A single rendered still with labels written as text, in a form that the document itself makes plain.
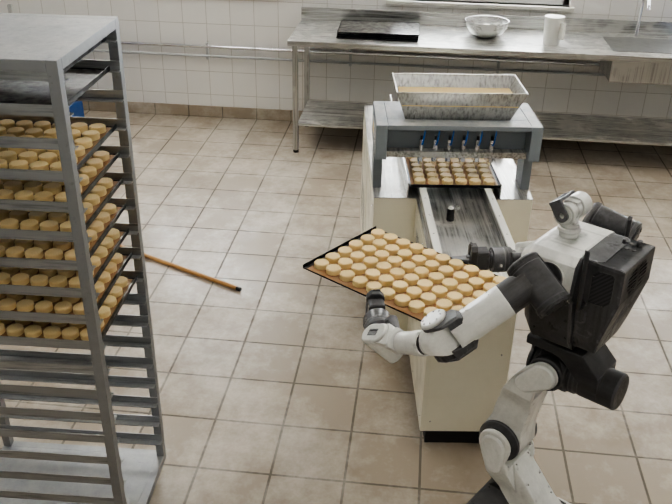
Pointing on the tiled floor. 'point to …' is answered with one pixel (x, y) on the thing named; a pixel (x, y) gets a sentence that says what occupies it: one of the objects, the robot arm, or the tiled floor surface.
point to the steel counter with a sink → (606, 31)
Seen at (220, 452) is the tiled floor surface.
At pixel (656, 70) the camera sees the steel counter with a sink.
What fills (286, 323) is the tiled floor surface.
